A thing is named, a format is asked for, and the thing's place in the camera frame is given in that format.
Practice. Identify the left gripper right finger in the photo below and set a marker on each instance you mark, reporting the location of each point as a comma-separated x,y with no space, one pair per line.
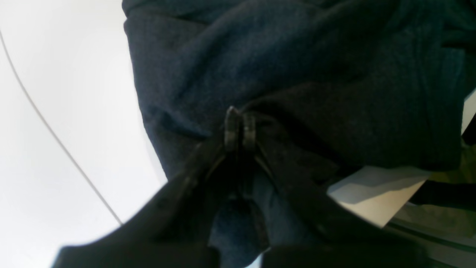
306,228

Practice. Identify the black T-shirt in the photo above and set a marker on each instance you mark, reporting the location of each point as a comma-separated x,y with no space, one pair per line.
380,82

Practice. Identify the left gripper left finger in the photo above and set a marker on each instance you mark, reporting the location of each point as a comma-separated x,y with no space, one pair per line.
173,229

